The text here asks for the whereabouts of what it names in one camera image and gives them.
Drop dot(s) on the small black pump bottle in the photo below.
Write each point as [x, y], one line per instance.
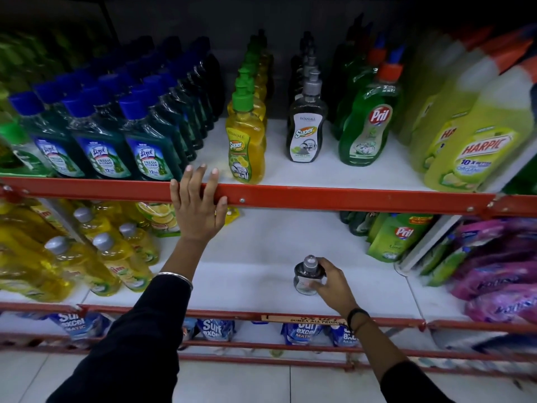
[304, 272]

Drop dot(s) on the row of teal blue-capped bottles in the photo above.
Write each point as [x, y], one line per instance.
[100, 159]

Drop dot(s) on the blue Surf Excel packets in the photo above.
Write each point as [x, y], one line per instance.
[216, 329]

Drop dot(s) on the silver bangle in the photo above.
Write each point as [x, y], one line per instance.
[180, 276]

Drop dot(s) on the green refill pouch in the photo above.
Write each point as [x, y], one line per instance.
[394, 243]

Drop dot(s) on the person's right forearm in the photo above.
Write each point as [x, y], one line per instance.
[386, 356]

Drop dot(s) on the row of lime cleaner bottles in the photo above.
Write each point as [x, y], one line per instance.
[470, 121]

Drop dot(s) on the pile of pink pouches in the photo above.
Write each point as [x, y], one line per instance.
[499, 277]

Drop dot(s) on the group of yellow silver-capped bottles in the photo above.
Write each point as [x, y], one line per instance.
[37, 268]

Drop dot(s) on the small yellow pump bottle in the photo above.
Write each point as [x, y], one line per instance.
[247, 155]

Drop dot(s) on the yellow pouch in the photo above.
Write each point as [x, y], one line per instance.
[233, 214]

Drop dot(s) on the small green pouches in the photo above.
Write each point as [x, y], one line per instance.
[446, 264]

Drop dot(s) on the red metal shelf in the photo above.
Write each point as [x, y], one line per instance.
[335, 199]

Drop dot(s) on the person's right hand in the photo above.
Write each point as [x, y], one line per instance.
[335, 289]

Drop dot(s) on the person's left forearm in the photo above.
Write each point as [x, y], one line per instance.
[126, 356]

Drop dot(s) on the person's left hand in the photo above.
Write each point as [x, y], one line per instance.
[197, 218]

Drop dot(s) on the orange label strip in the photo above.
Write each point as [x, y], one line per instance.
[306, 319]

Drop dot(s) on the black wristband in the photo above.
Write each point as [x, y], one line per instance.
[356, 311]

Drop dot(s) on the row of dark pump bottles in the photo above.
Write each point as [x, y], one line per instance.
[306, 138]

